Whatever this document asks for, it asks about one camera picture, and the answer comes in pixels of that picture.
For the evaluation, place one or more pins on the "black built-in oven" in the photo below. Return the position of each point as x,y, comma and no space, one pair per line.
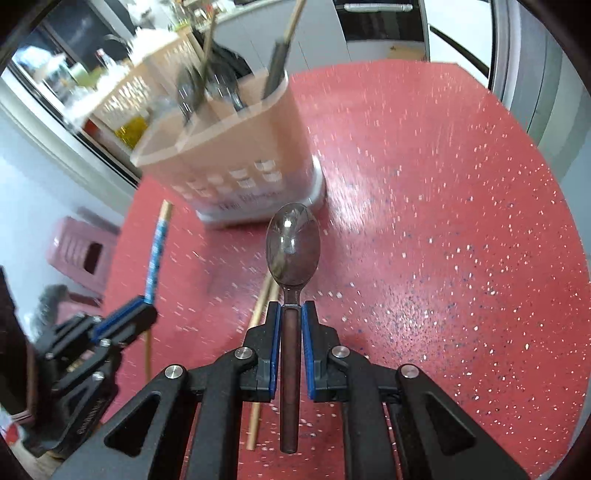
383,23

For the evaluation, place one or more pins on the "black cloth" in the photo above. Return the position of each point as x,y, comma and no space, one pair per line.
231,60

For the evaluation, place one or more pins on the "blue patterned wooden chopstick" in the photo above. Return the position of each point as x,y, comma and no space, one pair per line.
157,249

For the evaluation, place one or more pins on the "pink plastic stool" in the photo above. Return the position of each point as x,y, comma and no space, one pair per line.
69,249

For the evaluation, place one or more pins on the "grey sliding door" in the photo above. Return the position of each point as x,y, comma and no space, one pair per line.
521,55

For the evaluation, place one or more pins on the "beige lattice basket cart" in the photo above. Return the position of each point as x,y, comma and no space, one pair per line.
124,87

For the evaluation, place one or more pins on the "spray bottle with red cap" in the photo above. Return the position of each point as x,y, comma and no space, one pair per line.
103,57

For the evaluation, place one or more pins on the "beige plastic utensil holder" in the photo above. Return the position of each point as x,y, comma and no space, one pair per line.
231,152

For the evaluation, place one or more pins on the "grey base cabinet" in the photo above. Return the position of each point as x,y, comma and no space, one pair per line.
318,41

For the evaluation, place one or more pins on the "pile of clear plastic bags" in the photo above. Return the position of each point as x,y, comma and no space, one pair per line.
83,99

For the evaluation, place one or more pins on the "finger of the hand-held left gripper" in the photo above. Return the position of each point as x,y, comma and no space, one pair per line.
134,323
83,330

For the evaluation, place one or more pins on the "yellow cooking oil bottle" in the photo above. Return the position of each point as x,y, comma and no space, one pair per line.
131,131

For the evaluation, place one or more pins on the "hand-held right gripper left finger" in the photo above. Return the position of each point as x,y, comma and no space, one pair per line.
249,364

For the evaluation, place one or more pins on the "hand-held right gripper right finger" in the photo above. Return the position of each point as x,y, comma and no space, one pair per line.
323,364

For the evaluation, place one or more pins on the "white tall cabinet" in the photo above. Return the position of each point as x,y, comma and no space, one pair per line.
457,32

